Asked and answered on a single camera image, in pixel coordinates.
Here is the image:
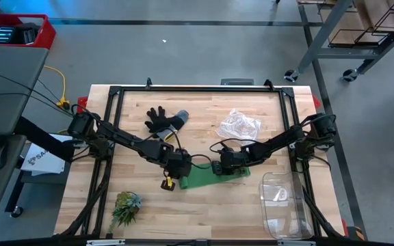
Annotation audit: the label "artificial succulent plant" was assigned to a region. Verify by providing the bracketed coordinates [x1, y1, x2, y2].
[107, 190, 144, 235]

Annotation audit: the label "silver metal bracket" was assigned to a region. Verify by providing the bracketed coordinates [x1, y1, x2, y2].
[86, 238, 127, 246]
[277, 240, 317, 246]

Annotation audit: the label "black desk caster wheel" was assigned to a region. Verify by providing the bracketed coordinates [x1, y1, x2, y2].
[10, 205, 25, 219]

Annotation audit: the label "black aluminium table frame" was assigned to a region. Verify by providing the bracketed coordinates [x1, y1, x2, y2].
[60, 77, 347, 239]

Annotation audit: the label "yellow floor cable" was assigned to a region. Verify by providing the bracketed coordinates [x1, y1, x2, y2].
[42, 65, 71, 109]

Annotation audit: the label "black wire basket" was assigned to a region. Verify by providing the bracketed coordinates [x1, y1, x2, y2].
[328, 2, 394, 48]

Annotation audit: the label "black glove with yellow cuff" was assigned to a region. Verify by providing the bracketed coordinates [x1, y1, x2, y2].
[144, 106, 189, 144]

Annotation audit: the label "grey box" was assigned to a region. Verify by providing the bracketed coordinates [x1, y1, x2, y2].
[220, 78, 255, 86]

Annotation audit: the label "brown cardboard boxes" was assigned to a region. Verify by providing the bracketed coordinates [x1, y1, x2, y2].
[319, 0, 394, 45]

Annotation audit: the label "black left camera cable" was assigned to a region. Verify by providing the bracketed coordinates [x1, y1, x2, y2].
[164, 128, 215, 170]

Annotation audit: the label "black devices with vents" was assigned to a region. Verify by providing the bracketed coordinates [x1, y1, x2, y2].
[0, 22, 41, 46]

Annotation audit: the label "red plastic crate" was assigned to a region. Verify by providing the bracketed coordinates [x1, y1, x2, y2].
[0, 13, 57, 51]

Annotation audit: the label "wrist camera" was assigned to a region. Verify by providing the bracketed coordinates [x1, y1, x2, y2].
[160, 178, 177, 192]
[211, 160, 224, 176]

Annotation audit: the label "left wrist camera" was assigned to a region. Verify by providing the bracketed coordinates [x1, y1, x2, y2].
[160, 178, 177, 192]

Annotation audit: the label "green bandage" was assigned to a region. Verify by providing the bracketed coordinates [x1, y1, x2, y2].
[178, 162, 252, 190]

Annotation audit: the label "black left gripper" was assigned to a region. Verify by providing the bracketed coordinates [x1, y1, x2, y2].
[155, 143, 194, 181]

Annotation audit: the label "grey desk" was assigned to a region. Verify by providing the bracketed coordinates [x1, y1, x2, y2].
[0, 44, 50, 226]

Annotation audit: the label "black right camera cable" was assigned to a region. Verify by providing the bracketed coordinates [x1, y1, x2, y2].
[209, 137, 263, 161]

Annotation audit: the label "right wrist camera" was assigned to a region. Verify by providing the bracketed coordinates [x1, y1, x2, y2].
[211, 160, 224, 176]

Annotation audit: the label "white printed paper sheet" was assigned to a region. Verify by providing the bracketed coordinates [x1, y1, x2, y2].
[21, 133, 74, 177]

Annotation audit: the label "clear plastic bag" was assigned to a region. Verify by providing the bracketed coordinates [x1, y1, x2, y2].
[215, 108, 262, 141]

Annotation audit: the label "black camera cable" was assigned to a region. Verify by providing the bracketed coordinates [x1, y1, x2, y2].
[164, 128, 215, 170]
[209, 137, 263, 161]

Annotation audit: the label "orange black striped foot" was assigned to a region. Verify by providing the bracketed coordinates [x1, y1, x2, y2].
[349, 225, 366, 241]

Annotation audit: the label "grey metal cart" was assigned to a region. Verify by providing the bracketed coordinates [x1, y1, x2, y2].
[284, 0, 394, 83]

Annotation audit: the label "black desk support beam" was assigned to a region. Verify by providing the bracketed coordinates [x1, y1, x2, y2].
[14, 117, 76, 163]

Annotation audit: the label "clear plastic container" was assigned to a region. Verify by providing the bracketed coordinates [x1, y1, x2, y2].
[259, 172, 315, 240]

